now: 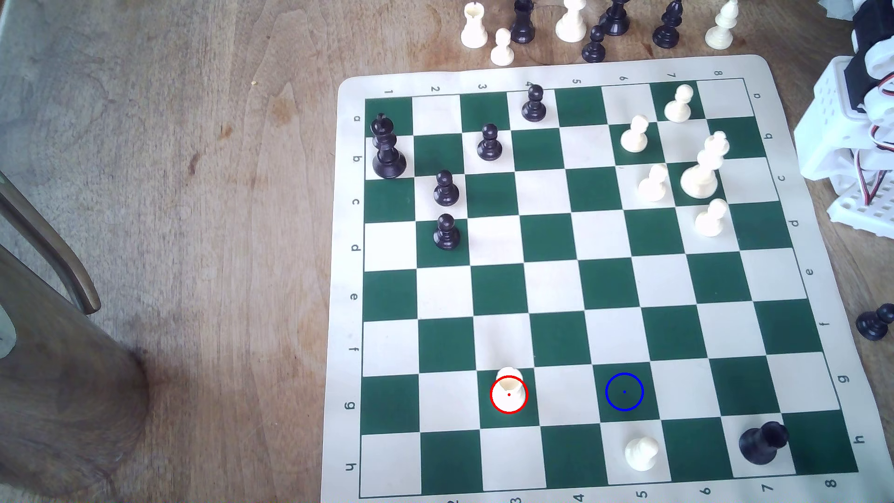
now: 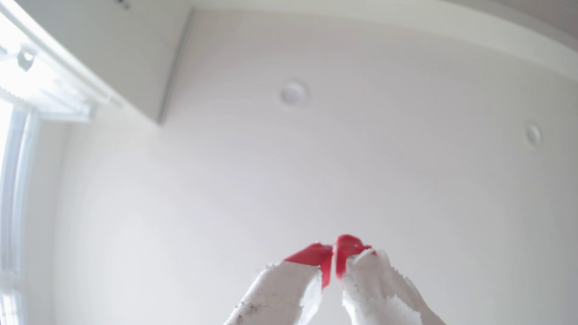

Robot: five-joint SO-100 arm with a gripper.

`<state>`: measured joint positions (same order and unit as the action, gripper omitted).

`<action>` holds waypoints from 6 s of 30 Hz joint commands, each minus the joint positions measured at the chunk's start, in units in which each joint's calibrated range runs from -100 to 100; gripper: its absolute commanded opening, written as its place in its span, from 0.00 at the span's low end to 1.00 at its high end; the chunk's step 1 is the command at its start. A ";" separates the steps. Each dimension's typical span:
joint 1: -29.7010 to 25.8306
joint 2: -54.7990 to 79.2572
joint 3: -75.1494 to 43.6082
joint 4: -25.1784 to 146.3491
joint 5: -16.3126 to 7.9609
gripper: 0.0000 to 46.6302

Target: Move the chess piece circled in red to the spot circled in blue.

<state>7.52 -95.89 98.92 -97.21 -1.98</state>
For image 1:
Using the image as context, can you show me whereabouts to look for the moved white pawn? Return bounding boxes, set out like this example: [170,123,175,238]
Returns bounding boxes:
[491,367,528,413]

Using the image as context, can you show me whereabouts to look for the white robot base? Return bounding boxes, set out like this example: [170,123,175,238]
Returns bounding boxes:
[792,56,894,230]

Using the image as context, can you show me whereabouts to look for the black pawn chess piece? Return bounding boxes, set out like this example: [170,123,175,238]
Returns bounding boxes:
[855,303,894,342]
[476,123,504,162]
[581,25,608,64]
[433,170,461,207]
[432,214,462,252]
[521,84,548,123]

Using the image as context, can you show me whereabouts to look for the black king chess piece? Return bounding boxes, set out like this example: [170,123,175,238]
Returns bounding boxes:
[369,114,408,180]

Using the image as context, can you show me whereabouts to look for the white pawn chess piece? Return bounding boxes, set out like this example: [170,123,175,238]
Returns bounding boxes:
[623,436,660,472]
[694,198,729,238]
[637,163,670,203]
[664,84,695,124]
[489,28,515,67]
[619,115,651,154]

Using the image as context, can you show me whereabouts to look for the white rook chess piece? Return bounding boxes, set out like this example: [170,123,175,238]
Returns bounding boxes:
[460,1,489,50]

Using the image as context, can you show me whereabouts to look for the black tall chess piece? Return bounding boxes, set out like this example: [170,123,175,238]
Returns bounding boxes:
[599,0,631,37]
[509,0,537,45]

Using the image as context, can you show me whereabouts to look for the white tall chess piece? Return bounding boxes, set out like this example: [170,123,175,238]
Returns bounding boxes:
[555,0,589,43]

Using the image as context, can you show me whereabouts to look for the black bishop chess piece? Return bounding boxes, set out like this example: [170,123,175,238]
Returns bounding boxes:
[652,0,684,50]

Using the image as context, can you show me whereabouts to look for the white bishop chess piece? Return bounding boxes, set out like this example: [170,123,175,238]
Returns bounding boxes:
[704,0,740,51]

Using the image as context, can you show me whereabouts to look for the black rook chess piece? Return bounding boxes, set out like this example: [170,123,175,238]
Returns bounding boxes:
[738,421,790,466]

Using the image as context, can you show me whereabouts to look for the green and white chessboard mat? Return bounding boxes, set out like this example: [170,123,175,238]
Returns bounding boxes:
[320,54,894,503]

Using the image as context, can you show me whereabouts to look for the white bishop on board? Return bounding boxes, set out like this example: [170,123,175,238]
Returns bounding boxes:
[679,131,731,200]

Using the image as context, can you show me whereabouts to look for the brown wooden chair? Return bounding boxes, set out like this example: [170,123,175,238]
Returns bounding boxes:
[0,171,151,500]

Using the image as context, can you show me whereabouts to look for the red white black servo wires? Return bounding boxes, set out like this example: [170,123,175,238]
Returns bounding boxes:
[855,77,894,207]

